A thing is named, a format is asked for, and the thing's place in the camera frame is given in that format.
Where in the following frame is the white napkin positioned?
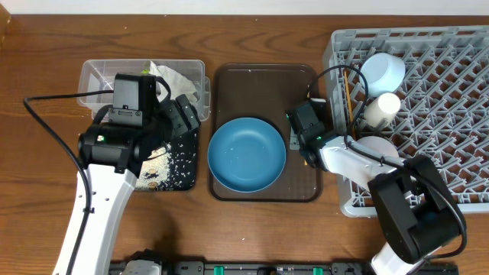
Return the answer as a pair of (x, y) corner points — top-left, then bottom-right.
(148, 61), (198, 105)

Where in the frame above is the white rice pile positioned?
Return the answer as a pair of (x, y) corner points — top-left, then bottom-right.
(134, 131), (198, 192)

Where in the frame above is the dark blue plate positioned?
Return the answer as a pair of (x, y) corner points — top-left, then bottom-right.
(207, 117), (287, 193)

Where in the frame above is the pink bowl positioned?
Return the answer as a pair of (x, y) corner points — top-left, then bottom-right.
(358, 136), (399, 157)

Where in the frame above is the cream cup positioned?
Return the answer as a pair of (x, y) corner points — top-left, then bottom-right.
(364, 92), (401, 128)

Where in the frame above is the light blue bowl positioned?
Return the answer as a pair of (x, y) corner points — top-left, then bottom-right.
(361, 53), (406, 97)

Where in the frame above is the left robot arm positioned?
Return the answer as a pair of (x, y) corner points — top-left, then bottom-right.
(54, 95), (200, 274)

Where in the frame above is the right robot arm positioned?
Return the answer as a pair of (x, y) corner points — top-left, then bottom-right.
(291, 127), (468, 274)

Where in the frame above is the clear plastic waste bin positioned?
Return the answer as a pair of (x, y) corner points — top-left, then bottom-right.
(78, 59), (211, 121)

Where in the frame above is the grey dishwasher rack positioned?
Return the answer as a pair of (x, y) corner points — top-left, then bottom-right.
(322, 26), (488, 214)

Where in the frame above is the black rectangular tray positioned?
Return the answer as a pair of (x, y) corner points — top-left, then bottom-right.
(133, 128), (199, 193)

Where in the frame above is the brown serving tray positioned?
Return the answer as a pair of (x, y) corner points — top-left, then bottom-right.
(209, 63), (322, 202)

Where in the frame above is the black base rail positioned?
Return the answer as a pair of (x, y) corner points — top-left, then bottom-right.
(108, 260), (374, 275)

